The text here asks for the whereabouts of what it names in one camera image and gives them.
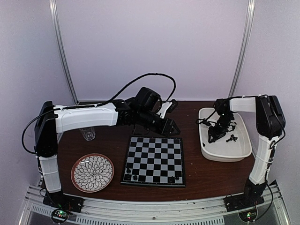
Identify right aluminium frame post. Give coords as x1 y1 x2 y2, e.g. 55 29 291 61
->
228 0 256 97

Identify black chess pieces in tub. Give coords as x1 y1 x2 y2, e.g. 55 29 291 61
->
202 135 239 146

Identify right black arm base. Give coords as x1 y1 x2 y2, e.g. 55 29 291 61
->
224 194 264 212

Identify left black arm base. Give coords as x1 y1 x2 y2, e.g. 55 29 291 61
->
43 191 84 213

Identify left aluminium frame post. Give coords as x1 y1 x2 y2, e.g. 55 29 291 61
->
49 0 78 104

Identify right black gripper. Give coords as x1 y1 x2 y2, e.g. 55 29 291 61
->
209 113 234 143

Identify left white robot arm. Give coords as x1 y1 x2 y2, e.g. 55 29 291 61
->
34 87 180 208

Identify clear drinking glass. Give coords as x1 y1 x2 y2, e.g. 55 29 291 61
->
79 127 96 141

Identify floral patterned plate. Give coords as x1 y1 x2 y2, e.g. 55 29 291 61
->
71 153 114 193

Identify black and grey chessboard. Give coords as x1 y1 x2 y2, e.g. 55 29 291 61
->
120 136 186 188

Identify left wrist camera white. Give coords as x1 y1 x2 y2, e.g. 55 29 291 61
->
156 99 178 119

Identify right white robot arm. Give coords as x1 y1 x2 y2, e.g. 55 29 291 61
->
199 95 285 207

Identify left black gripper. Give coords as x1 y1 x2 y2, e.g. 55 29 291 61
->
137 108 181 138

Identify white plastic tub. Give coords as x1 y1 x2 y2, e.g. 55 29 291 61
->
198 113 252 162

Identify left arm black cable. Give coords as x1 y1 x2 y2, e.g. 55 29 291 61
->
103 72 177 105

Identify aluminium frame post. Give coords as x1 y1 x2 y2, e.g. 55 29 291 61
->
49 0 78 104
228 0 256 97

